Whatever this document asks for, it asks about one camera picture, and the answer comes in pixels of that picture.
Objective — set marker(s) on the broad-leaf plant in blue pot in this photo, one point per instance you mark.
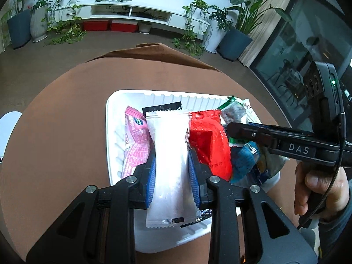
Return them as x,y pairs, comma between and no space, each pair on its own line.
235,44

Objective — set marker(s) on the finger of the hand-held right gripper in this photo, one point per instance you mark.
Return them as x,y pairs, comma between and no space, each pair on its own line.
247,132

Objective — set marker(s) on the tall plant in blue pot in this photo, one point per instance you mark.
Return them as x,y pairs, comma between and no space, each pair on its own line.
19,27

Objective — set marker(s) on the pink snack packet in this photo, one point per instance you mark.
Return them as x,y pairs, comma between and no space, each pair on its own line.
134,143

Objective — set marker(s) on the light blue snack packet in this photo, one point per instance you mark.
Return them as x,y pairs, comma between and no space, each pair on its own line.
243,159

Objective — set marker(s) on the person's right forearm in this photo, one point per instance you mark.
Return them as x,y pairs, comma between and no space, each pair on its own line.
338,233

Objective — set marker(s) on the trailing vine plant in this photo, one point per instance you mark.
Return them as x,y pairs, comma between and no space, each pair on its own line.
68,19

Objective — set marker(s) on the hanging vine plant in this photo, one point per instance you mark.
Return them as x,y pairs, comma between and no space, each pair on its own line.
195,24

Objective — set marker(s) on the beige curtain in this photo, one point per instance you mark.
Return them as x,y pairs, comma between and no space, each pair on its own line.
264,33

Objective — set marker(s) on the green white snack packet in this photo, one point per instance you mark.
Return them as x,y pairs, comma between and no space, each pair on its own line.
233,112

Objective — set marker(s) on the glass sliding door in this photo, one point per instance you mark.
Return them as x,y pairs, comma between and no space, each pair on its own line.
297,46

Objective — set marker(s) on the red snack bag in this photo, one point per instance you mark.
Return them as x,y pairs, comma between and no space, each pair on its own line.
209,148

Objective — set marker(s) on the white television cabinet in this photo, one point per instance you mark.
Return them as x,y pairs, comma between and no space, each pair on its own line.
165,12

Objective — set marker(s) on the red storage box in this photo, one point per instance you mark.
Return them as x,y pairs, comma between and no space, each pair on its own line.
123,26
95,25

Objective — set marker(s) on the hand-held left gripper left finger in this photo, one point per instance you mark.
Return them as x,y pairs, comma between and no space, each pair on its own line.
151,181

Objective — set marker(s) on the white round stool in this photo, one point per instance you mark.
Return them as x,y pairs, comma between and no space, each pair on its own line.
9,134

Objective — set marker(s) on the round brown table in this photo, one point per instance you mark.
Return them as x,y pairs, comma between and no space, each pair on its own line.
55,132

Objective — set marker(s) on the small white pot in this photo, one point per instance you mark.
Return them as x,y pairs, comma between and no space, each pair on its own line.
144,27

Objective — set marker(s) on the person's right hand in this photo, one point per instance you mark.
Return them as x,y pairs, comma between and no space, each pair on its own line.
341,195

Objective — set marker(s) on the small plant in white pot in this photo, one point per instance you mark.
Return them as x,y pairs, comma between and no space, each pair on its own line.
214,40

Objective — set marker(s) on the white plastic tray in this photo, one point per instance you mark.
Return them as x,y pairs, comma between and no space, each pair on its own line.
118,132

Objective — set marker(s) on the plant in white ribbed pot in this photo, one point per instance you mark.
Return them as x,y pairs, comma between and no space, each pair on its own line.
38,24

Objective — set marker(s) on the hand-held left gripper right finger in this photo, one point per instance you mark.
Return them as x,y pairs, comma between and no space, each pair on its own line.
193,181

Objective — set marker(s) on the blue yellow snack packet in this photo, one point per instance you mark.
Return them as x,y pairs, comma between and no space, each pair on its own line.
268,170

